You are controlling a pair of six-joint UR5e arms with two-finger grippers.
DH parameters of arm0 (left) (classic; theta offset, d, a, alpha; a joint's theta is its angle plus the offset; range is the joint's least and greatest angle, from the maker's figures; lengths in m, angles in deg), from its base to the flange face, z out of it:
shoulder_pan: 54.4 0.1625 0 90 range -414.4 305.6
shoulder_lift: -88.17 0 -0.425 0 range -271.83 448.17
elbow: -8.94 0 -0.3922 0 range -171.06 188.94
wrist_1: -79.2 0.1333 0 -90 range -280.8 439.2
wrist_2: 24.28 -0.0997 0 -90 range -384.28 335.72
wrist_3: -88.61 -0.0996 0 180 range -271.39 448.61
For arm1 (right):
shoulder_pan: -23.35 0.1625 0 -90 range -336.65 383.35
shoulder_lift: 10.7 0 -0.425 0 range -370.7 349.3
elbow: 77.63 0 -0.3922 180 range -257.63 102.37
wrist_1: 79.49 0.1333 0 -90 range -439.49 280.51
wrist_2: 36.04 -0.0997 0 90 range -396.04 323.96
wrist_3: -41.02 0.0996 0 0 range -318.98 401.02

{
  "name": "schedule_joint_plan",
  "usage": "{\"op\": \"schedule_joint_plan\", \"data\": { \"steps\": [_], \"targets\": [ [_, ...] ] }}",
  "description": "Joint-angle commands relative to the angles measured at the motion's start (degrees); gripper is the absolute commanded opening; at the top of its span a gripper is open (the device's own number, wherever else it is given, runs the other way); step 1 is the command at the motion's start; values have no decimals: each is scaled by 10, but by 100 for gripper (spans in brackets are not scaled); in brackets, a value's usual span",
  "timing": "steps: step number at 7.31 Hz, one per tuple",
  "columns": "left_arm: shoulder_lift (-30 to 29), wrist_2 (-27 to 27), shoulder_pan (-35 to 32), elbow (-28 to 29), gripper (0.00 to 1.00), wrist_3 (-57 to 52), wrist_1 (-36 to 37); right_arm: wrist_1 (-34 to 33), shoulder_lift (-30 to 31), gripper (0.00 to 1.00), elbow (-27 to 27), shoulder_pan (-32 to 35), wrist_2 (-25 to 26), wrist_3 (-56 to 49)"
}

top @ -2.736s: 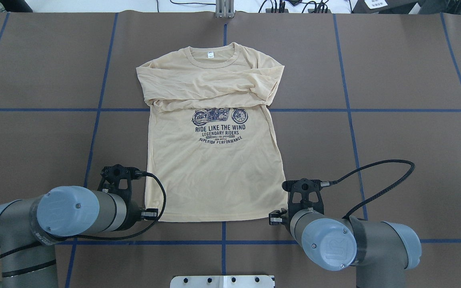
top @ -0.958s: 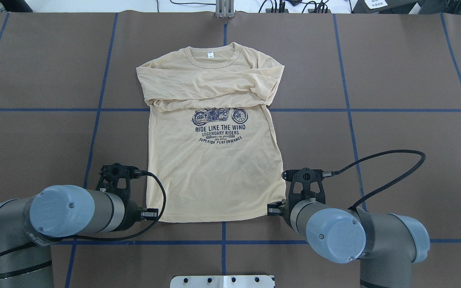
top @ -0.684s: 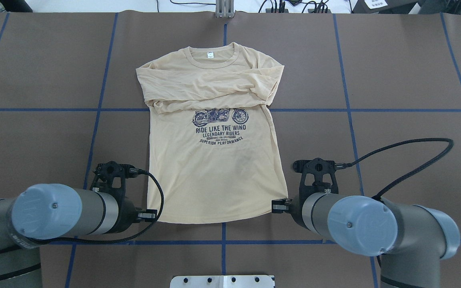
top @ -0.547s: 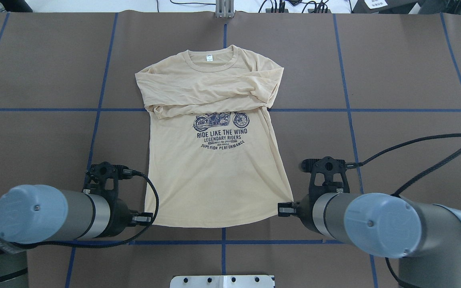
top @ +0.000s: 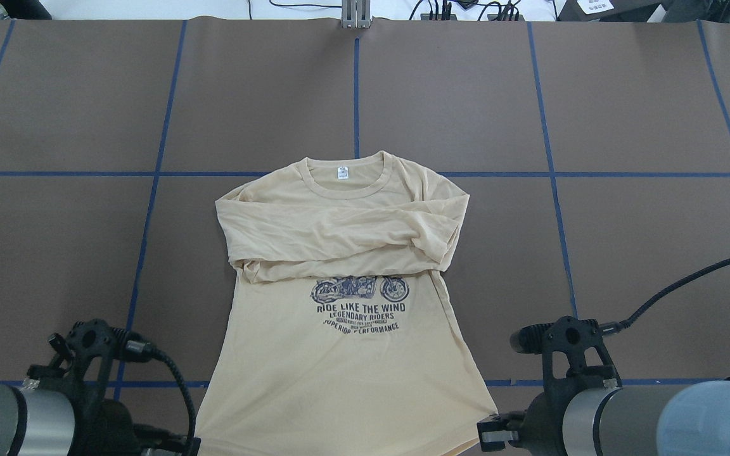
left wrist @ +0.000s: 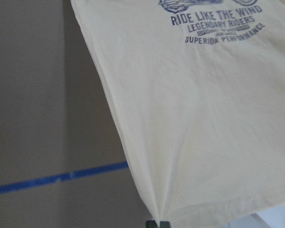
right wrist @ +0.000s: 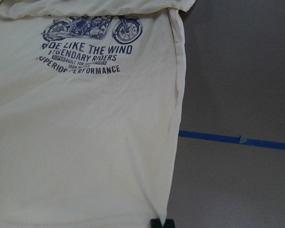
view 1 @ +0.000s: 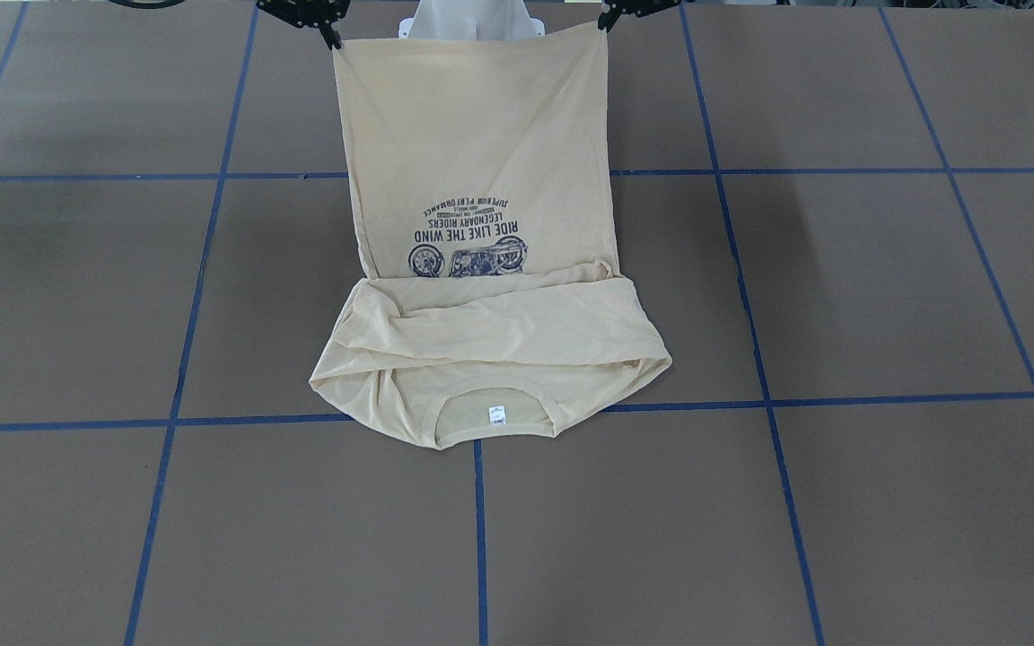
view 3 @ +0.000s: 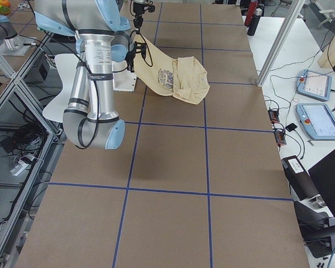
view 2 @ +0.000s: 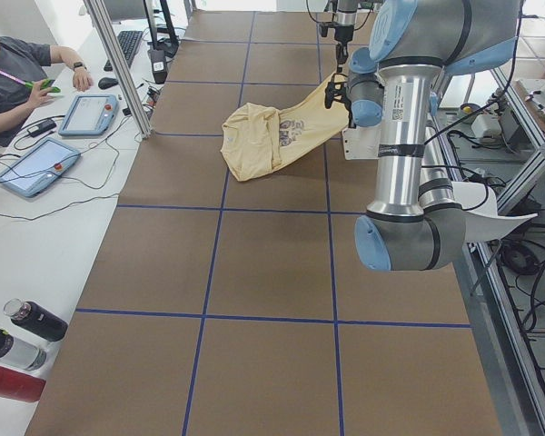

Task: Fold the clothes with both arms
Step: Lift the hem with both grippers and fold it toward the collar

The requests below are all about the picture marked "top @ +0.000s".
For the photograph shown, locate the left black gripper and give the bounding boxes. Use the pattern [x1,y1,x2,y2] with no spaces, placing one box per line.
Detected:
[74,400,201,455]

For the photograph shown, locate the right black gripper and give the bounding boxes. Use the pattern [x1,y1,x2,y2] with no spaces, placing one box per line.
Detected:
[477,393,572,455]

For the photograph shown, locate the beige long-sleeve printed shirt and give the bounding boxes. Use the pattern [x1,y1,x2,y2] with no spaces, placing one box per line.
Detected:
[195,151,497,455]

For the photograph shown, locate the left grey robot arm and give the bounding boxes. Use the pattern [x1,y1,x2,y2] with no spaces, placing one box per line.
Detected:
[0,384,201,455]

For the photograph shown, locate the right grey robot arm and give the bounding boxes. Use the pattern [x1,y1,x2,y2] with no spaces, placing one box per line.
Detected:
[476,380,730,455]

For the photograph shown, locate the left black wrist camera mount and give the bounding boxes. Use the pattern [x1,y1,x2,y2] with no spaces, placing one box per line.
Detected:
[20,319,157,409]

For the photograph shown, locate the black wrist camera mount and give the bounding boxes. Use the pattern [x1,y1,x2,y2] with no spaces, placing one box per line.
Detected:
[509,315,622,402]
[20,319,157,409]

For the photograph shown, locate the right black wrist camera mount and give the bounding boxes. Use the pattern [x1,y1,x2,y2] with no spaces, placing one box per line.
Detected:
[509,315,622,402]

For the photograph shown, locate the aluminium frame post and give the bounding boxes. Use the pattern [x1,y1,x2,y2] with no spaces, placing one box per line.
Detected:
[341,0,373,29]

